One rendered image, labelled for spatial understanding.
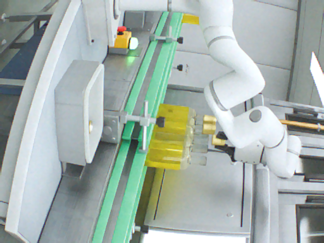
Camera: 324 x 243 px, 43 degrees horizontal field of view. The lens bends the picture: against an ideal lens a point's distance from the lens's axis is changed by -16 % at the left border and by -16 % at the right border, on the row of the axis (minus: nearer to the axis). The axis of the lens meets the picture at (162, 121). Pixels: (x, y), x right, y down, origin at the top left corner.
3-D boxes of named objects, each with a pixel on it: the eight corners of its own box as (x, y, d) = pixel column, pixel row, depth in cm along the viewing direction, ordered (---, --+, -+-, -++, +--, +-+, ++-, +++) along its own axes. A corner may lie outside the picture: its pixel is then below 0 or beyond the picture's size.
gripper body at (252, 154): (265, 159, 157) (236, 151, 160) (271, 134, 152) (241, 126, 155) (261, 171, 151) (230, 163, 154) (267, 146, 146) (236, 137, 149)
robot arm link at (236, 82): (193, 48, 123) (206, 93, 115) (236, 28, 117) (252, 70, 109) (219, 71, 133) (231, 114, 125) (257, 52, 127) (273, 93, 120)
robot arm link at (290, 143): (297, 164, 137) (304, 136, 139) (269, 156, 140) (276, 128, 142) (293, 173, 151) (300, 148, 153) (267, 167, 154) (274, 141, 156)
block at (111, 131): (95, 142, 141) (118, 145, 140) (95, 115, 136) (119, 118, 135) (98, 135, 144) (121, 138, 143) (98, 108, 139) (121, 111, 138)
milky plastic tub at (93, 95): (60, 162, 123) (89, 168, 122) (55, 88, 110) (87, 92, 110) (75, 127, 137) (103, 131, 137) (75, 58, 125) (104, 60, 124)
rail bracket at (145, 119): (118, 150, 141) (161, 156, 140) (119, 100, 132) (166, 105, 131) (120, 145, 144) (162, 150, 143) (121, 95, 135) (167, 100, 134)
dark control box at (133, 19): (122, 28, 193) (142, 29, 193) (123, 11, 189) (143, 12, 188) (126, 21, 200) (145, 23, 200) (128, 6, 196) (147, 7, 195)
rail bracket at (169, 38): (148, 41, 186) (182, 45, 185) (149, 25, 182) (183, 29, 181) (150, 38, 189) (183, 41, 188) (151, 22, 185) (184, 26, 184)
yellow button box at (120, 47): (107, 53, 170) (126, 55, 170) (107, 35, 166) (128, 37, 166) (111, 46, 176) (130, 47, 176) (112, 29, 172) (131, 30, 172)
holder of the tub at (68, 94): (61, 176, 126) (86, 181, 125) (54, 89, 111) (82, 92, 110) (74, 142, 140) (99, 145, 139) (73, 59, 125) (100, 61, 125)
